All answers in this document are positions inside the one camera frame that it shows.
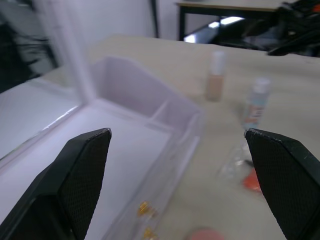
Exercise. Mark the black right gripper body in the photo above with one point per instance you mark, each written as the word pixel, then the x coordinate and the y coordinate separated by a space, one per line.
pixel 300 22

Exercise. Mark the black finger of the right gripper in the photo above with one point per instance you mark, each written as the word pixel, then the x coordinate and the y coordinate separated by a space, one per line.
pixel 292 47
pixel 262 28

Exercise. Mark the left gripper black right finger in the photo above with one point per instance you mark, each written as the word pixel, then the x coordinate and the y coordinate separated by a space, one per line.
pixel 287 180

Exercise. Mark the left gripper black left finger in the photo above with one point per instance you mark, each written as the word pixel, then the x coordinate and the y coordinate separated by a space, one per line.
pixel 75 180

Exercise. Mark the orange brush set clear bag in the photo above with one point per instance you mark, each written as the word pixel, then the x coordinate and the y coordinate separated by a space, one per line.
pixel 250 181

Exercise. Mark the white organizer with mirror lid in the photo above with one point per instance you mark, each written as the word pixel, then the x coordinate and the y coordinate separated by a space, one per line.
pixel 130 140

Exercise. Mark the white organizer drawer gold knob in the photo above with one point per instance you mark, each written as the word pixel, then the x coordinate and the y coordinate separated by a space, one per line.
pixel 150 233
pixel 146 208

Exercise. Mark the pink round makeup sponge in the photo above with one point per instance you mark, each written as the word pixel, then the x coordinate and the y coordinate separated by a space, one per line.
pixel 205 233

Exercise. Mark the black-framed background table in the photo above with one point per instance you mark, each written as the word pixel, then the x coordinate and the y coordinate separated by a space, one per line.
pixel 225 6

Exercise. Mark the clear bottle white cap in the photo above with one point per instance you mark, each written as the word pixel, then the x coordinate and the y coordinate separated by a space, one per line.
pixel 257 105

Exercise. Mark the beige foundation bottle white cap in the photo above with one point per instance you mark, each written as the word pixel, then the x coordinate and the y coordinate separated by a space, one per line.
pixel 215 82

